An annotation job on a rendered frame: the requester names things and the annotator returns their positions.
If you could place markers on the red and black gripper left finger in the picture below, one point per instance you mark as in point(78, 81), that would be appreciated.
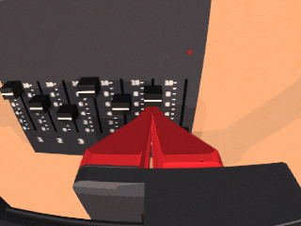
point(130, 145)

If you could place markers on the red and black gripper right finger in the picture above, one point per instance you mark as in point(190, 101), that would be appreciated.
point(174, 147)

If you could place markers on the black lighting desk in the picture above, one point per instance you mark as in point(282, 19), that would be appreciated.
point(118, 54)

